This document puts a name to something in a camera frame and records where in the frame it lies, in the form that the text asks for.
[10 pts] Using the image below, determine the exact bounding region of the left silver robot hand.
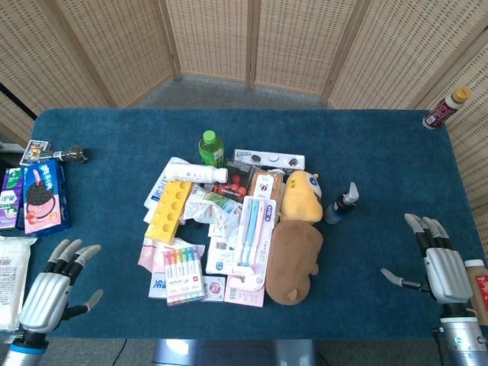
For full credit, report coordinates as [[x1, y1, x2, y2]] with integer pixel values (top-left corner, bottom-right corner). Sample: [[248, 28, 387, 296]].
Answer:
[[18, 239, 104, 333]]

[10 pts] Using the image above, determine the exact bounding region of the wicker folding screen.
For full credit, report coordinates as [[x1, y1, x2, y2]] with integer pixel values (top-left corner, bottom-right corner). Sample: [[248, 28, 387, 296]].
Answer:
[[0, 0, 488, 209]]

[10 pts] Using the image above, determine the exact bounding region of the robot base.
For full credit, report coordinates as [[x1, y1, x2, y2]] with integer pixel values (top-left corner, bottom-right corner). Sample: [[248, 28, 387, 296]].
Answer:
[[152, 338, 317, 366]]

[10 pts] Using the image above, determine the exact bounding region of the small card box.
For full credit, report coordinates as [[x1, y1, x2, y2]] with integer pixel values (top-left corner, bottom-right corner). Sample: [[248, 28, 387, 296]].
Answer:
[[19, 139, 53, 165]]

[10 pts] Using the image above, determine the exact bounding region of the purple-green box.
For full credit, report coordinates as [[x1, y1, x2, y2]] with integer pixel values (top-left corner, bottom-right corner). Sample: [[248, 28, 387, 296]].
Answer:
[[0, 166, 24, 231]]

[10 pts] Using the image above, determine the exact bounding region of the coloured marker pen pack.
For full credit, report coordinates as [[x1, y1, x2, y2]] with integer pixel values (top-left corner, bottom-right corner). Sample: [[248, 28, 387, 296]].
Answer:
[[162, 246, 207, 307]]

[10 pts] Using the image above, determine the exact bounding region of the white lying bottle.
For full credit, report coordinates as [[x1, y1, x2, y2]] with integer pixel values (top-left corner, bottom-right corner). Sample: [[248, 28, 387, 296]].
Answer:
[[165, 162, 229, 184]]

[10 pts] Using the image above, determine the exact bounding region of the orange-white snack box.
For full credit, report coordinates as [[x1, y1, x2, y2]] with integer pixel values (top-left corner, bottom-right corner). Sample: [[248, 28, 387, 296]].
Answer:
[[246, 169, 287, 201]]

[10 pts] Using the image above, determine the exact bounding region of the small round-logo packet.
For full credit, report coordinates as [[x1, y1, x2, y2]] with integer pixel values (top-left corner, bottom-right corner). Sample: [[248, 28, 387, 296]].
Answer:
[[201, 274, 227, 303]]

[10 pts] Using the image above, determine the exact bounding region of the white cotton pad pack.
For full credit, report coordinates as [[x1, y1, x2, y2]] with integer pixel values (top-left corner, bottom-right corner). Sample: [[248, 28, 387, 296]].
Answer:
[[0, 235, 38, 332]]

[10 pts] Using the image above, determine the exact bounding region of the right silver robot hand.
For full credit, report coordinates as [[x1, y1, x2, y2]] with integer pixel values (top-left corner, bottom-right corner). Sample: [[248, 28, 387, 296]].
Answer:
[[380, 213, 474, 305]]

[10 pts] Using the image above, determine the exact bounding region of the yellow plush toy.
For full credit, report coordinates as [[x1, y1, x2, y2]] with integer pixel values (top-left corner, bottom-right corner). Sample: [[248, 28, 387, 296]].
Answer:
[[280, 170, 324, 223]]

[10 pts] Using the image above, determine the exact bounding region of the black red-print box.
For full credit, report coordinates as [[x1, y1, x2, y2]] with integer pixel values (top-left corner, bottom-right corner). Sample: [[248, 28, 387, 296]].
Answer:
[[210, 158, 257, 203]]

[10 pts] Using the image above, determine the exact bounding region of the white blue flat bag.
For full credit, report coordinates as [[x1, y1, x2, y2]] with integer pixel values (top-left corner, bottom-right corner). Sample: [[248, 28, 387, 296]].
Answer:
[[143, 156, 180, 210]]

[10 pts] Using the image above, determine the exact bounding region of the red drink bottle yellow cap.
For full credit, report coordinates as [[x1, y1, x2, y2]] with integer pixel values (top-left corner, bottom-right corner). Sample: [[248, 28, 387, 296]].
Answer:
[[422, 86, 473, 131]]

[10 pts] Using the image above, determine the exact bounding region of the white blue-print packet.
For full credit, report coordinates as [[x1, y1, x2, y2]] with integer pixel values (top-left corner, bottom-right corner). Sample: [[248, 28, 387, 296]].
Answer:
[[147, 271, 169, 300]]

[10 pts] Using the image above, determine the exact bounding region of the dark blue spray bottle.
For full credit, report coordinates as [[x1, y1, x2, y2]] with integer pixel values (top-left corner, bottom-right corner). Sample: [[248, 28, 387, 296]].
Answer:
[[323, 181, 360, 226]]

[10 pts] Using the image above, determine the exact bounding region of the blue table cloth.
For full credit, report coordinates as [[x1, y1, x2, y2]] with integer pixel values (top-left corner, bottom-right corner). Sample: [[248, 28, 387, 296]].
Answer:
[[22, 108, 486, 340]]

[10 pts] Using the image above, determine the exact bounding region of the toothbrush blister pack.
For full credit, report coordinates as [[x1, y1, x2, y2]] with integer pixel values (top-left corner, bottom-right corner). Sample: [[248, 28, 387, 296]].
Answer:
[[231, 195, 278, 283]]

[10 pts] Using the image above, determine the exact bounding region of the green tea bottle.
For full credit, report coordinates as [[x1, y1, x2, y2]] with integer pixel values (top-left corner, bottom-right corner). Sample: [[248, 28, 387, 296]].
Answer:
[[197, 130, 225, 169]]

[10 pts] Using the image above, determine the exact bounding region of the pink Oreo cookie box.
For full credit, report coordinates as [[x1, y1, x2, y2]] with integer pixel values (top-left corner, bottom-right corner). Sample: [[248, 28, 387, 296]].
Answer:
[[21, 159, 71, 235]]

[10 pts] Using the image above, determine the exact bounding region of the yellow cheese-shaped box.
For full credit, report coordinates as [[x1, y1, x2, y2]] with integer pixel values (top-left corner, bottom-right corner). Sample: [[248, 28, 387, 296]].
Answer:
[[144, 180, 194, 246]]

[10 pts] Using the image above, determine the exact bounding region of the white barcode packet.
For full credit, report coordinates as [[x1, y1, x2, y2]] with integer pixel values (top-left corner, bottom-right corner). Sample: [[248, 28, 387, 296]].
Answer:
[[204, 235, 240, 276]]

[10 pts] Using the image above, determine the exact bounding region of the white Oreo cookie box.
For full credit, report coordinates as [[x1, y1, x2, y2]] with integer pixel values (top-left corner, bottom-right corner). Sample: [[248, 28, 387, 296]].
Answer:
[[233, 149, 307, 172]]

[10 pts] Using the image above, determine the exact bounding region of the crumpled white snack bag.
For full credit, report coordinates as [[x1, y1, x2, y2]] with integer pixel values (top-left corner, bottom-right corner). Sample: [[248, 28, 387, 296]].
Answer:
[[181, 185, 245, 239]]

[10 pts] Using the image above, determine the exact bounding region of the pink flat packet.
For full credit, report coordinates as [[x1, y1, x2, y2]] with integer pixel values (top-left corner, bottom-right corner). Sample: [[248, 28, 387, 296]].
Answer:
[[223, 273, 266, 308]]

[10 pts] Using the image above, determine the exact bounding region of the brown plush toy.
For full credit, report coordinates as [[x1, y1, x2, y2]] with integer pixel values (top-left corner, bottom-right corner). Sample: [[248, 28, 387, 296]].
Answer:
[[265, 219, 325, 306]]

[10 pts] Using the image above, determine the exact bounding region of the brown milk tea bottle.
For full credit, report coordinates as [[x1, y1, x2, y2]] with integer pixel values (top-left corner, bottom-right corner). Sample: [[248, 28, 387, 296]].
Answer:
[[464, 258, 488, 326]]

